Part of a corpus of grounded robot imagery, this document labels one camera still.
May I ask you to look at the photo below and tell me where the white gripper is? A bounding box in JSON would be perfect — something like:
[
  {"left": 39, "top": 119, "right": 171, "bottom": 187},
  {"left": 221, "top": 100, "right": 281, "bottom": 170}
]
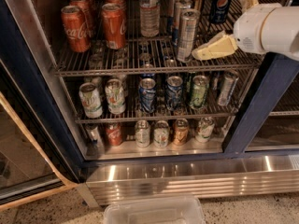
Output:
[{"left": 192, "top": 0, "right": 281, "bottom": 61}]

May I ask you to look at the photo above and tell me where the blue Pepsi can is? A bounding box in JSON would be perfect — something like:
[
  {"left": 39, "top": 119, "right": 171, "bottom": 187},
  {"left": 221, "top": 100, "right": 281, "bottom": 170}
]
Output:
[{"left": 209, "top": 0, "right": 232, "bottom": 24}]

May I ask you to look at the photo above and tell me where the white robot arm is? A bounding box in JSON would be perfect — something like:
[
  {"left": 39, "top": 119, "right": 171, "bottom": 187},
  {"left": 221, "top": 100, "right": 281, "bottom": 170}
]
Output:
[{"left": 192, "top": 0, "right": 299, "bottom": 61}]

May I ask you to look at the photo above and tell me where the front silver Red Bull can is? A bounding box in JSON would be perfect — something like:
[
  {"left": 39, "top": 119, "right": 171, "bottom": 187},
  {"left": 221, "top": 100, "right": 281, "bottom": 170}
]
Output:
[{"left": 177, "top": 8, "right": 200, "bottom": 63}]

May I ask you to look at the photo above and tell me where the silver red bull can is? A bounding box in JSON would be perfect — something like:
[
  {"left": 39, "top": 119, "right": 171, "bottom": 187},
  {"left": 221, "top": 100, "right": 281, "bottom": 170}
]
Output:
[
  {"left": 172, "top": 0, "right": 192, "bottom": 47},
  {"left": 166, "top": 0, "right": 177, "bottom": 34},
  {"left": 177, "top": 8, "right": 200, "bottom": 63}
]

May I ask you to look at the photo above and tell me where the silver slim can right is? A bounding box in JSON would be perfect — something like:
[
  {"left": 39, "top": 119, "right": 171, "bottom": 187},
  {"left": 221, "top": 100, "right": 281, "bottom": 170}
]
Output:
[{"left": 217, "top": 70, "right": 239, "bottom": 106}]

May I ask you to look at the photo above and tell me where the silver slim can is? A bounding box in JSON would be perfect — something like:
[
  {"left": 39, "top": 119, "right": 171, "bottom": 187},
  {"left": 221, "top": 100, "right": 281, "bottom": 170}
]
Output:
[
  {"left": 85, "top": 124, "right": 103, "bottom": 147},
  {"left": 217, "top": 70, "right": 239, "bottom": 106}
]

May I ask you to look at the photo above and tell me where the blue patterned can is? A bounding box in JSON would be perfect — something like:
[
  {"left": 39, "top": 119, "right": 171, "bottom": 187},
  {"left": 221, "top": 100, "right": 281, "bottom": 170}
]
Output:
[{"left": 165, "top": 76, "right": 183, "bottom": 110}]

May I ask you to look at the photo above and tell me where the white green can bottom right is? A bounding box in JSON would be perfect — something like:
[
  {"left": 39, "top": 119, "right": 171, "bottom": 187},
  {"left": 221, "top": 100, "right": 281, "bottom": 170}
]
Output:
[{"left": 195, "top": 117, "right": 215, "bottom": 143}]

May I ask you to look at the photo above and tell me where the blue Pepsi can middle shelf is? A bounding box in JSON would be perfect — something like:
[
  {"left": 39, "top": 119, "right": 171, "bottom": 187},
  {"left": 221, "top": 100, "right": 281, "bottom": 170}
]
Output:
[{"left": 138, "top": 78, "right": 156, "bottom": 113}]

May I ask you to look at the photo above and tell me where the gold can bottom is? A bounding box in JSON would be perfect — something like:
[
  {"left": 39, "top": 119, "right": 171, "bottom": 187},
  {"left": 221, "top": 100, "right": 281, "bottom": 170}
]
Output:
[{"left": 173, "top": 119, "right": 189, "bottom": 146}]

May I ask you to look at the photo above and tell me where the front right Coca-Cola can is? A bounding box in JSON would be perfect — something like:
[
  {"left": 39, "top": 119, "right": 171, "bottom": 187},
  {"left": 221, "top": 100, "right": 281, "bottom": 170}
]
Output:
[{"left": 101, "top": 3, "right": 125, "bottom": 49}]

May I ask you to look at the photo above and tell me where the white can bottom centre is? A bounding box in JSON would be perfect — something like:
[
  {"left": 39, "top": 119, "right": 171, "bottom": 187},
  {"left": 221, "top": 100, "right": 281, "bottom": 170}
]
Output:
[{"left": 153, "top": 120, "right": 169, "bottom": 148}]

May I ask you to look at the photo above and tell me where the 7up can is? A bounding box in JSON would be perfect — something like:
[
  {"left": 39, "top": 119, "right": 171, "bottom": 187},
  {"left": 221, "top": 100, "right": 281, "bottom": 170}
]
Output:
[
  {"left": 105, "top": 78, "right": 126, "bottom": 115},
  {"left": 78, "top": 82, "right": 103, "bottom": 119}
]

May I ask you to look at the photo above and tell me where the stainless steel fridge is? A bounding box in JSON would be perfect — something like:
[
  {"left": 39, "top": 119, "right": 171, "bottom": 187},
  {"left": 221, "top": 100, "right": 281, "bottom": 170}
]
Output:
[{"left": 0, "top": 0, "right": 298, "bottom": 207}]

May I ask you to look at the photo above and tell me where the middle left Coca-Cola can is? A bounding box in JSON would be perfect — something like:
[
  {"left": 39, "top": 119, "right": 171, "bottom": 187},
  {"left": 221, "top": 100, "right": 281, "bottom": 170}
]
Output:
[{"left": 70, "top": 0, "right": 95, "bottom": 37}]

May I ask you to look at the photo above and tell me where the front left Coca-Cola can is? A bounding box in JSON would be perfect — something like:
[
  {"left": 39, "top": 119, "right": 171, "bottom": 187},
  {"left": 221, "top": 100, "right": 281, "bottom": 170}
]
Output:
[{"left": 61, "top": 6, "right": 91, "bottom": 52}]

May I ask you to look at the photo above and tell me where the red can bottom shelf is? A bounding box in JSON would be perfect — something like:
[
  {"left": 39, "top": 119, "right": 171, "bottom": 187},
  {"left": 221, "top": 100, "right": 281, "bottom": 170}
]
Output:
[{"left": 106, "top": 122, "right": 122, "bottom": 146}]

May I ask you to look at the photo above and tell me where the left 7up can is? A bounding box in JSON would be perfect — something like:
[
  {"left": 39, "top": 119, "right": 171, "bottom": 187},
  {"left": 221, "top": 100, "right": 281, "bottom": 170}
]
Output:
[{"left": 78, "top": 82, "right": 103, "bottom": 119}]

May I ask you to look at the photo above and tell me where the silver slim can bottom left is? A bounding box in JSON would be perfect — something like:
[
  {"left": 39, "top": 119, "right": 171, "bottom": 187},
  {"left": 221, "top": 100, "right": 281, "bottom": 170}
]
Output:
[{"left": 85, "top": 124, "right": 103, "bottom": 147}]

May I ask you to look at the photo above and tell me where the open glass fridge door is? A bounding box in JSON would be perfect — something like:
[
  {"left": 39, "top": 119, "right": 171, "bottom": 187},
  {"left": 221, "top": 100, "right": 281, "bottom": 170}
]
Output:
[{"left": 0, "top": 61, "right": 77, "bottom": 211}]

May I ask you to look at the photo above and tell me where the clear plastic water bottle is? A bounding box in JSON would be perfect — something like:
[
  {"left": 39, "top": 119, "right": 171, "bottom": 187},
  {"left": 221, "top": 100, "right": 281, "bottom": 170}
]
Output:
[{"left": 139, "top": 0, "right": 160, "bottom": 37}]

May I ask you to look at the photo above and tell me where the clear plastic bin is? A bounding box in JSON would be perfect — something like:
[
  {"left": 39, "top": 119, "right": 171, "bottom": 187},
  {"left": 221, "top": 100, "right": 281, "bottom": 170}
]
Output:
[{"left": 104, "top": 195, "right": 206, "bottom": 224}]

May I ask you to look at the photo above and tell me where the middle wire shelf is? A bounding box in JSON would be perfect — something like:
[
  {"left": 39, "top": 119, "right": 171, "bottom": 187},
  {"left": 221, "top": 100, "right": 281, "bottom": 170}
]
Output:
[{"left": 66, "top": 69, "right": 257, "bottom": 124}]

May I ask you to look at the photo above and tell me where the wire shelf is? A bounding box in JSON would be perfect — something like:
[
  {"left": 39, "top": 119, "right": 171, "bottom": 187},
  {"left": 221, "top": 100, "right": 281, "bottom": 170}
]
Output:
[
  {"left": 52, "top": 0, "right": 283, "bottom": 77},
  {"left": 66, "top": 69, "right": 257, "bottom": 124}
]

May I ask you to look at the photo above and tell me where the top wire shelf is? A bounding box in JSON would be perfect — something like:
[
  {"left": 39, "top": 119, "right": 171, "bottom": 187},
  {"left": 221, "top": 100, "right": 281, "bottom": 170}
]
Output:
[{"left": 52, "top": 0, "right": 283, "bottom": 77}]

